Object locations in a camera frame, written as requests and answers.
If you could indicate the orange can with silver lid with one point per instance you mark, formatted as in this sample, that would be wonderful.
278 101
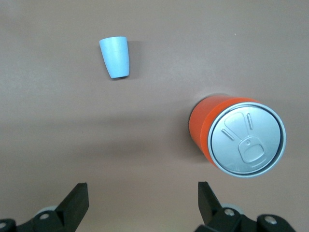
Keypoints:
246 140

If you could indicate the light blue plastic cup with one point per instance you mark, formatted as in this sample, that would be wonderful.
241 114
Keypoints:
116 58

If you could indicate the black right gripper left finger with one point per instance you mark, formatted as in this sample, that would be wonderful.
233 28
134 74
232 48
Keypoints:
72 207

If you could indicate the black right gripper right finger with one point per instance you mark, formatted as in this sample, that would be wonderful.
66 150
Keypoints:
210 210

